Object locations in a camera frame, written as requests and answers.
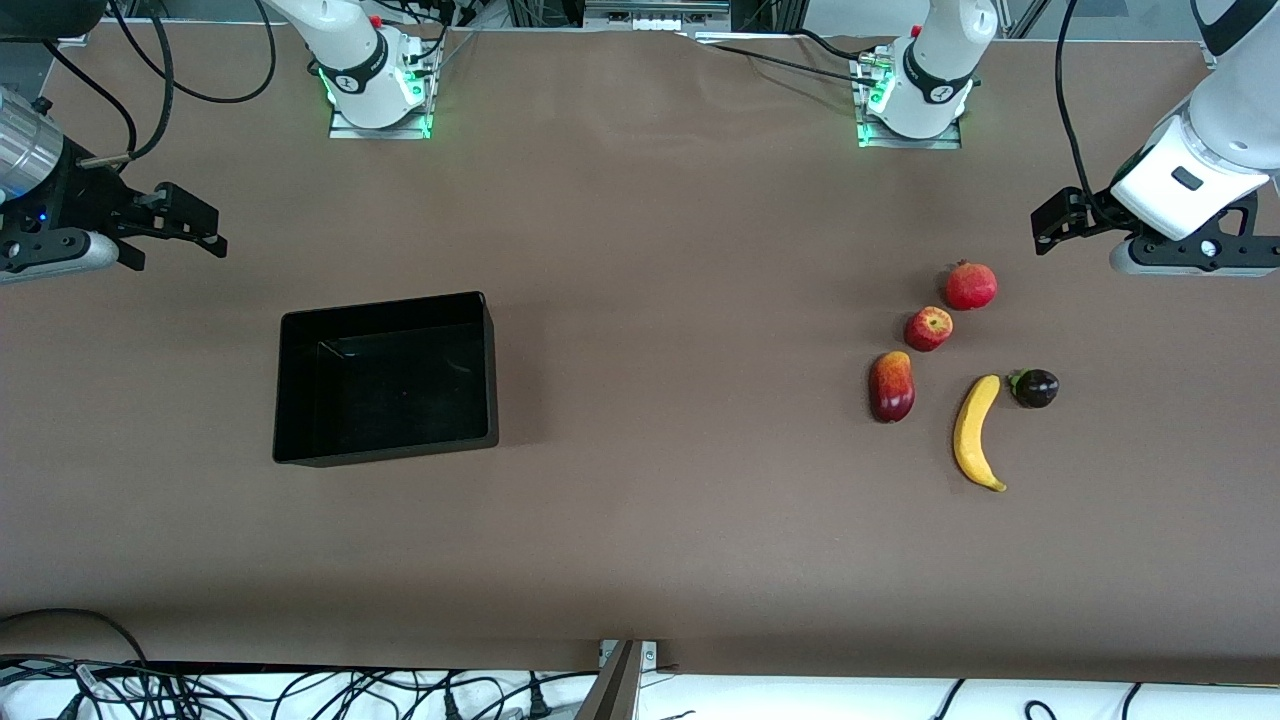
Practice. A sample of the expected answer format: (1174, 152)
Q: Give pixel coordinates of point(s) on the aluminium frame rail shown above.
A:
(650, 12)

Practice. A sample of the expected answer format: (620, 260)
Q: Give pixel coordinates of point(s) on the yellow banana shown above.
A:
(972, 432)

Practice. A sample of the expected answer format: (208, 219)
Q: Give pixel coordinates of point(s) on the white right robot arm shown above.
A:
(345, 40)

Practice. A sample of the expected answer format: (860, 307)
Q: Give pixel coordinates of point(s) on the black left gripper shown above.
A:
(1092, 213)

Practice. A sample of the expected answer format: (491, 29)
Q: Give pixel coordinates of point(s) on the red pomegranate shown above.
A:
(971, 286)

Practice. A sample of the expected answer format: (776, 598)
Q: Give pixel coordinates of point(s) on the red apple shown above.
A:
(928, 329)

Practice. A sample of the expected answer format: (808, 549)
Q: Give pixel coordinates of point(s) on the black plastic box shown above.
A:
(385, 385)

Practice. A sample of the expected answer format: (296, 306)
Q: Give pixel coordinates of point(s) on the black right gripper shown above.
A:
(88, 203)

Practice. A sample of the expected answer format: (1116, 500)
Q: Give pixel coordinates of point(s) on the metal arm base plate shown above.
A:
(950, 140)
(345, 131)

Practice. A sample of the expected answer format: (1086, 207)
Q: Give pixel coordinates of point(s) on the red yellow mango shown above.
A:
(892, 388)

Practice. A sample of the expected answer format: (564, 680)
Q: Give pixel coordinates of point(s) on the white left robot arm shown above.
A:
(940, 60)

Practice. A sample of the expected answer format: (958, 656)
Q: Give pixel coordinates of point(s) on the dark purple mangosteen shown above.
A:
(1036, 388)

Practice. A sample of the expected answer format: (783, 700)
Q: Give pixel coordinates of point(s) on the metal table bracket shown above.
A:
(618, 685)

